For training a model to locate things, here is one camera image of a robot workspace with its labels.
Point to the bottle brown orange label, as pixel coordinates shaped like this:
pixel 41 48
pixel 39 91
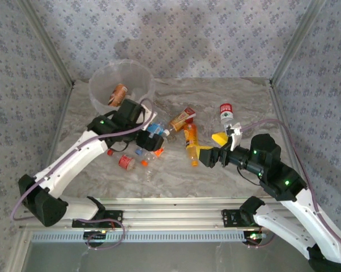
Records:
pixel 118 95

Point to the clear bottle red green label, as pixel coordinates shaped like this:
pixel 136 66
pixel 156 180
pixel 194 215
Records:
pixel 226 112

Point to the clear bottle blue label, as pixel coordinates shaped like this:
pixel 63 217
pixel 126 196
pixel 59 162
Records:
pixel 155 129

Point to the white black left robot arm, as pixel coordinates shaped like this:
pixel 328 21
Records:
pixel 74 158

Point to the orange juice plastic bottle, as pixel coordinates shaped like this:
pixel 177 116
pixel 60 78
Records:
pixel 191 141

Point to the clear plastic bowl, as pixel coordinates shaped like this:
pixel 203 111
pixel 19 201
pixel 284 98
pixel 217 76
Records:
pixel 102 93

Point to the clear bottle blue cap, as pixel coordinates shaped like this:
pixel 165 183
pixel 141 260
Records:
pixel 138 152

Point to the yellow red juice carton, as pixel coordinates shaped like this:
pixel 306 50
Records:
pixel 182 117

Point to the clear bottle orange cap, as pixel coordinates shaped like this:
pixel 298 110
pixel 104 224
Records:
pixel 144 163

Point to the small circuit board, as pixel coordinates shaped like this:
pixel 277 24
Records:
pixel 254 236
pixel 95 235

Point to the aluminium side rail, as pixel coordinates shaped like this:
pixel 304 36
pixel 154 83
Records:
pixel 60 122
pixel 284 122

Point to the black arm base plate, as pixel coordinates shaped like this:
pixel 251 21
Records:
pixel 114 218
pixel 231 218

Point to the long aluminium base rail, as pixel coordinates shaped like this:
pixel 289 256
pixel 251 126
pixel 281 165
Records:
pixel 170 212

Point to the aluminium corner post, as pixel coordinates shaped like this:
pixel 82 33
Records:
pixel 297 42
pixel 48 42

